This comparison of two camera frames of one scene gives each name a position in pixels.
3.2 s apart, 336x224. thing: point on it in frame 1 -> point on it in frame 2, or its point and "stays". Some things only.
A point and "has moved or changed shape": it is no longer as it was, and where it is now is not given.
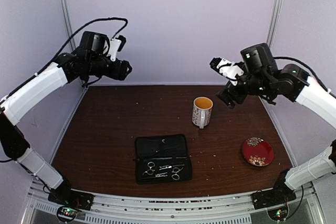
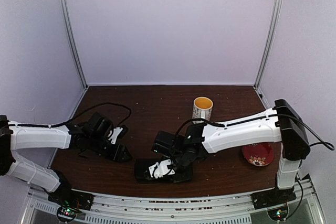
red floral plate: [257, 151] stays
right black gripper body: [256, 85] -> [181, 162]
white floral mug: [202, 111] stays
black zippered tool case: [161, 159] has moved or changed shape
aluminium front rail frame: [308, 209] stays
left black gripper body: [97, 67] -> [96, 146]
